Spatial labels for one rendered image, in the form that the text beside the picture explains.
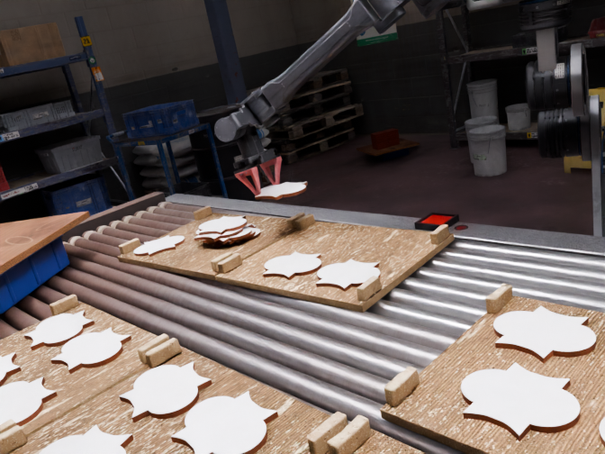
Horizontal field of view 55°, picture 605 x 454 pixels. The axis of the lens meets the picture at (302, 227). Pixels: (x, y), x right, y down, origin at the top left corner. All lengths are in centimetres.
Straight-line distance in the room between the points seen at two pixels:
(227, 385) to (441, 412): 32
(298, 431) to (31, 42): 506
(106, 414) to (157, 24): 616
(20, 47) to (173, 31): 201
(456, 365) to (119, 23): 611
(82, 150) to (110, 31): 150
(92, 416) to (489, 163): 436
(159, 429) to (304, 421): 21
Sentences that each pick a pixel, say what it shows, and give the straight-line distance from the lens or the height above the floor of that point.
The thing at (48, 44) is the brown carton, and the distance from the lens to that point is 566.
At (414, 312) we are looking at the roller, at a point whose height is 92.
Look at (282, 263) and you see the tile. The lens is 128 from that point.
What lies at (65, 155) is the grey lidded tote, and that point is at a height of 79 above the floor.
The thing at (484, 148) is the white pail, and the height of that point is 24.
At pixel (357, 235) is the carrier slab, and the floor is 94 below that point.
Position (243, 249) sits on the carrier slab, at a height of 94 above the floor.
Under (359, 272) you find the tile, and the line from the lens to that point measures 116.
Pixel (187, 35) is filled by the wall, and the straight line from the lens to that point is 709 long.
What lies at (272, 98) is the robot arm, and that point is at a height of 128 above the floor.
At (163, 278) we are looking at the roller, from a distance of 147.
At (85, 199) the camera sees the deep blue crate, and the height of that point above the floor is 35.
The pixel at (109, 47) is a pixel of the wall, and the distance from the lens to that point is 661.
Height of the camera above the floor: 141
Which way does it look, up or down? 18 degrees down
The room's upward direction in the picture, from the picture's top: 12 degrees counter-clockwise
